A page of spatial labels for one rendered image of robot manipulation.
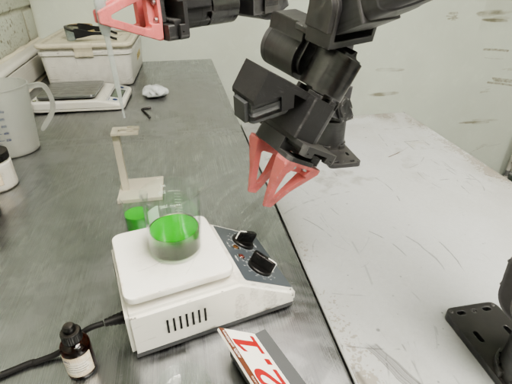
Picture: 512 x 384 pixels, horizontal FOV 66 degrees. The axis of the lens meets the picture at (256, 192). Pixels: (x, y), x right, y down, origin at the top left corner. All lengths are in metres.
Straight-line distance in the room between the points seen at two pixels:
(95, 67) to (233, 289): 1.15
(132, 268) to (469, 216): 0.56
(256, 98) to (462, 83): 2.01
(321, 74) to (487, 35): 1.93
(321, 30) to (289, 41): 0.08
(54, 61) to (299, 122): 1.16
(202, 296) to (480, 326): 0.33
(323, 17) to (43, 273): 0.49
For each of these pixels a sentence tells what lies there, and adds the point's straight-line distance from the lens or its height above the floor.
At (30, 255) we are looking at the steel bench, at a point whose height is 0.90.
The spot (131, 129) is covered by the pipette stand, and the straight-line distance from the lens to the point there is 0.72.
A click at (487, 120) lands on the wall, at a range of 2.56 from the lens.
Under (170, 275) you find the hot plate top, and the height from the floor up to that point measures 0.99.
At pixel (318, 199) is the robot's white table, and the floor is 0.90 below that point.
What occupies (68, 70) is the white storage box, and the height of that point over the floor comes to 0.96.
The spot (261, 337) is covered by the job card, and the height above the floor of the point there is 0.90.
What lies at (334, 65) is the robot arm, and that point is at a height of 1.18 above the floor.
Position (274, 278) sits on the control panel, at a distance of 0.50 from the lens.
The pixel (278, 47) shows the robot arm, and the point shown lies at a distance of 0.52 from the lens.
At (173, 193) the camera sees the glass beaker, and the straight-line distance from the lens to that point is 0.47.
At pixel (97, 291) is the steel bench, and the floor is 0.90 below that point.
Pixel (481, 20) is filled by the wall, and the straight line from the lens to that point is 2.32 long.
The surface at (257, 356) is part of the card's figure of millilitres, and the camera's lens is 0.45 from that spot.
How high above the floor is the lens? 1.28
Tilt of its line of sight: 31 degrees down
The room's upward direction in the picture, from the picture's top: straight up
